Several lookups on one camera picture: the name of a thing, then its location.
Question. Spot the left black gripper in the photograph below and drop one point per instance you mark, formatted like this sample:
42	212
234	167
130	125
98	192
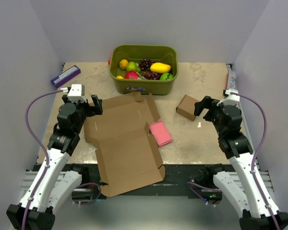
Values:
97	109

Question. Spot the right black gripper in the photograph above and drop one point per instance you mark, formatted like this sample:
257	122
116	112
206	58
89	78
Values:
207	102

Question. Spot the large cardboard box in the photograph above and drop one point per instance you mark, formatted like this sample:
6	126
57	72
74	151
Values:
121	134

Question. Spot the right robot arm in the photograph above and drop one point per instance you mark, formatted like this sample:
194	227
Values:
252	201

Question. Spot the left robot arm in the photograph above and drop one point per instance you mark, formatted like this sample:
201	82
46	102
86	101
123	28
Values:
36	209

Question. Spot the small brown cardboard box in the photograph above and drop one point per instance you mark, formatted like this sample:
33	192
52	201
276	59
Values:
186	107

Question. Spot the red white toothpaste box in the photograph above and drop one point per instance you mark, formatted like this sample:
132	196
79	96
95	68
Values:
231	82

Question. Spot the purple rectangular box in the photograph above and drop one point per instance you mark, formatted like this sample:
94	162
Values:
65	76

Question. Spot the green pear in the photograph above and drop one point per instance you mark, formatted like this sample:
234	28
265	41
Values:
132	66

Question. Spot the pink rectangular block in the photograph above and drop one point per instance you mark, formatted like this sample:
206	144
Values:
160	133

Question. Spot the yellow mango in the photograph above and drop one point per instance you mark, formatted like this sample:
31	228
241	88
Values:
160	67

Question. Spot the dark grape bunch lower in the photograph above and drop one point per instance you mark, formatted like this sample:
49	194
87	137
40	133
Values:
149	75

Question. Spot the dark grape bunch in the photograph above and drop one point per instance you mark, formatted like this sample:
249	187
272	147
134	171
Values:
149	75
145	64

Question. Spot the green plastic bin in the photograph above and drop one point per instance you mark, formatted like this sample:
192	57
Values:
137	53

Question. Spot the dark grape bunch upper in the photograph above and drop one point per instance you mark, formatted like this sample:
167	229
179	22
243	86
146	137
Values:
145	64

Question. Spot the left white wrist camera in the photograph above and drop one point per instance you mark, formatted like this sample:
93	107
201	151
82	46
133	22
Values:
75	93

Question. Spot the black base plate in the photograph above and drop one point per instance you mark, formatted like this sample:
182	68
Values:
188	180

